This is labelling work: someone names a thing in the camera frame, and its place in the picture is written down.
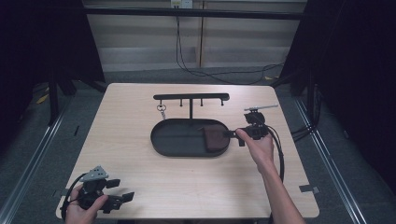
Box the hand-held gripper black cable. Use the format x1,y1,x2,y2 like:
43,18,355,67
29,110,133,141
60,173,89,222
263,123,286,224

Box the right hand-held gripper black cable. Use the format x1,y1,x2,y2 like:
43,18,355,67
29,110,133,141
263,123,286,224

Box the metal floor rail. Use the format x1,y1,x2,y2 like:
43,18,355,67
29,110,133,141
293,97,367,224
0,95,74,224

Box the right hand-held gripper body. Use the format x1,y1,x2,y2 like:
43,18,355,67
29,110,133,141
235,104,279,141

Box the black key rack with tray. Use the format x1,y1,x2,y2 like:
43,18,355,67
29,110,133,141
149,92,232,158

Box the black horizontal frame bar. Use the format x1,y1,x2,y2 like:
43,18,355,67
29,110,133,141
83,7,308,21

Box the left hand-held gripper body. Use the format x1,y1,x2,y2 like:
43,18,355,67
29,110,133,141
76,165,125,215

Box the dark curtain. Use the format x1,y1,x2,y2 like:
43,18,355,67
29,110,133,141
0,0,106,153
270,0,396,195

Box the grey tape strip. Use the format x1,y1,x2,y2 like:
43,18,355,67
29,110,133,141
299,184,321,194

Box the left hand-held gripper black cable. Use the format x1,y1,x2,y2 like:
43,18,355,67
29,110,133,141
60,173,89,222

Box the brown leather wallet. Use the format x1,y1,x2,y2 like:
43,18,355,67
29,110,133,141
199,125,231,154

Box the person's left hand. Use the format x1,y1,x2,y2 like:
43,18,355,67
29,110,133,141
64,185,109,224

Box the black metal stand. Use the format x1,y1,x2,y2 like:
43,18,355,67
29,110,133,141
47,69,61,127

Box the bundle of black cables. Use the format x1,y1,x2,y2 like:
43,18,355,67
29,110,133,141
290,85,322,144

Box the long black floor cable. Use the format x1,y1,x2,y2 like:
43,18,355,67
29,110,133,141
175,7,286,86

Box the silver keys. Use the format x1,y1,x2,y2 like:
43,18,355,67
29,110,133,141
156,104,168,121

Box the person's right hand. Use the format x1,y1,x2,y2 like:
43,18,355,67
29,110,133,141
234,128,276,175

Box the white wall outlet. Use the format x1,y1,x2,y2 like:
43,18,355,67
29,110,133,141
170,0,194,9

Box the yellow tape piece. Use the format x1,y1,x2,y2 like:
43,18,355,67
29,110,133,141
35,92,50,105

